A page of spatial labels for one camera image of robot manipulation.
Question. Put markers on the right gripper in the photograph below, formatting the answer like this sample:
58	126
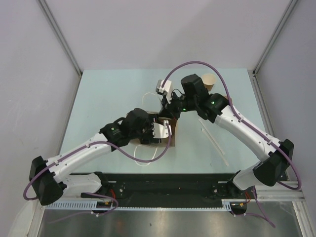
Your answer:
168	110

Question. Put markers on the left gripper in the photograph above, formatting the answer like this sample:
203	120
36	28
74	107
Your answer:
149	138

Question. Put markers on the brown paper bag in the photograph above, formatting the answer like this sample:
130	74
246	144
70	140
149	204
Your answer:
147	162

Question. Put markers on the straw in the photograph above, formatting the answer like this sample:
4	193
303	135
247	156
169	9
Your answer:
222	157
212	137

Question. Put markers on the brown paper cup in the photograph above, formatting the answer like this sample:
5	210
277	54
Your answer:
209	80

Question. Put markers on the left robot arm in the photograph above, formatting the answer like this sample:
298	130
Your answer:
51	178

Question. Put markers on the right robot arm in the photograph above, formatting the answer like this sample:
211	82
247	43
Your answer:
215	108

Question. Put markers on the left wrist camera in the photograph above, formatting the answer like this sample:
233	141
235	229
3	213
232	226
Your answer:
162	129

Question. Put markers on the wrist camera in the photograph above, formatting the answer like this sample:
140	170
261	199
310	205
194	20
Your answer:
165	90
162	129

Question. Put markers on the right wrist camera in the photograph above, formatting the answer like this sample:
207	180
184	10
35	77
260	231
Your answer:
165	90

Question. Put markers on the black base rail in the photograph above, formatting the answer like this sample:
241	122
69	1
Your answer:
171	190

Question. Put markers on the aluminium frame post right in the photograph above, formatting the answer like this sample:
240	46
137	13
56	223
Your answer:
276	33

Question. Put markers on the aluminium frame post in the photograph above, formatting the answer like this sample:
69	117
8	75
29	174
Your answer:
48	14
276	33

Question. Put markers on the aluminium frame post left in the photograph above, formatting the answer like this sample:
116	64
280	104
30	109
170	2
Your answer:
48	14

